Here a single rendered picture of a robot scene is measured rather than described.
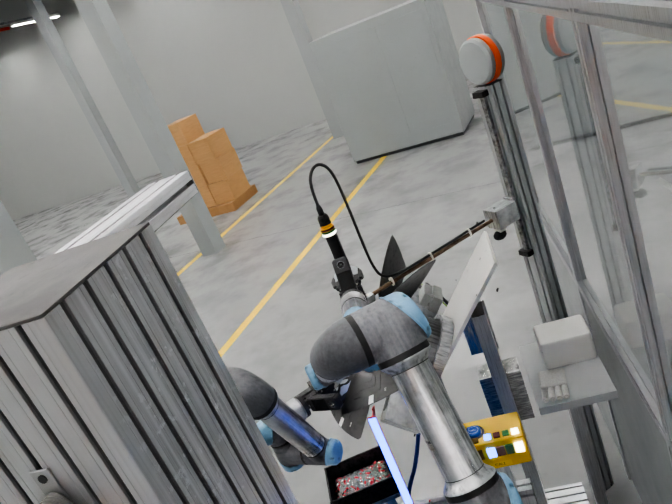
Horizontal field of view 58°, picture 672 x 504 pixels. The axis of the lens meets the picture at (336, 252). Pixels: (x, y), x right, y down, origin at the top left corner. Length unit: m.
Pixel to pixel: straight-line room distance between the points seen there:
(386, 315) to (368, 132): 8.17
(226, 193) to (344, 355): 8.83
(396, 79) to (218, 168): 3.15
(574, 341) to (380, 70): 7.23
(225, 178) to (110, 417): 9.26
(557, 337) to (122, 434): 1.68
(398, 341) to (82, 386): 0.69
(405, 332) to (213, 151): 8.74
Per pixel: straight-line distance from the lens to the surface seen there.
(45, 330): 0.67
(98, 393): 0.70
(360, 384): 1.87
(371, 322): 1.21
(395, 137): 9.22
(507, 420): 1.73
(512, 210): 2.17
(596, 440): 2.81
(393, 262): 2.18
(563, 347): 2.17
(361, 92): 9.18
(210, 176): 10.04
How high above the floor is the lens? 2.18
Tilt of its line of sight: 20 degrees down
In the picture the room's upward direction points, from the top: 23 degrees counter-clockwise
